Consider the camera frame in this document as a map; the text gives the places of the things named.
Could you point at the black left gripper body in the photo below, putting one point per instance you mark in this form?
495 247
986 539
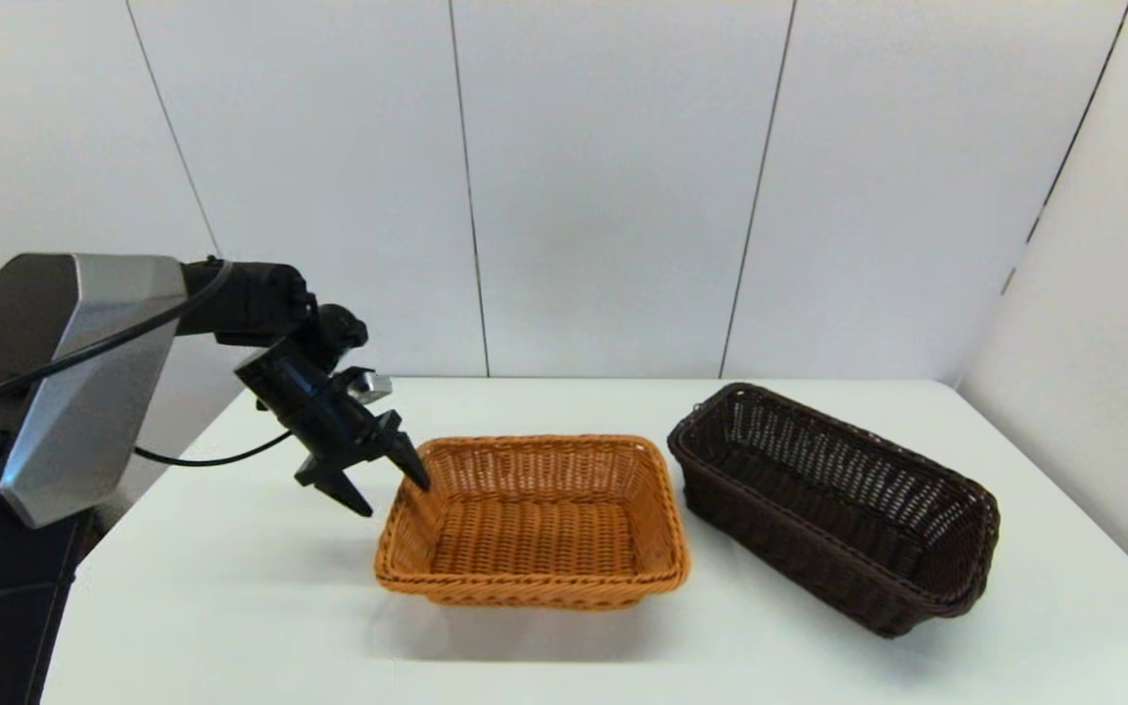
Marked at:
319 416

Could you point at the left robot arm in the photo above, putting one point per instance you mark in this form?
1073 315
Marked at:
84 392

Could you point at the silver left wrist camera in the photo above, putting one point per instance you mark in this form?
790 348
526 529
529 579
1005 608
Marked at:
368 386

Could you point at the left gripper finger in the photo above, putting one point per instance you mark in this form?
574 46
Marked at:
405 455
339 490

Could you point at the dark brown wicker basket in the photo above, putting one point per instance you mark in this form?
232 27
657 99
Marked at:
819 534

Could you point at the orange wicker basket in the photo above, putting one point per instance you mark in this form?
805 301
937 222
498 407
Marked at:
535 534

